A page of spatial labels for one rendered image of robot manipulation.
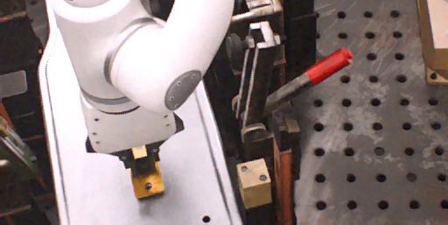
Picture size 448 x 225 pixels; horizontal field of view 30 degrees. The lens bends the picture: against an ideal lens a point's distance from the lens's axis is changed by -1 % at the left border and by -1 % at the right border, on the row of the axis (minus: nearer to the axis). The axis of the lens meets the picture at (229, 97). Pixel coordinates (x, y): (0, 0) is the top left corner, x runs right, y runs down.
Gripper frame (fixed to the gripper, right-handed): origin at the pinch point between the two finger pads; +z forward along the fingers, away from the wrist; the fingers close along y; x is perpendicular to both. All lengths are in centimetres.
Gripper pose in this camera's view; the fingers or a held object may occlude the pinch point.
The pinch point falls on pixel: (140, 156)
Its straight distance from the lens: 106.8
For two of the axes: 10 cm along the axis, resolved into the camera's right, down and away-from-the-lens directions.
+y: -9.7, 2.3, -0.8
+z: 0.7, 5.7, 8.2
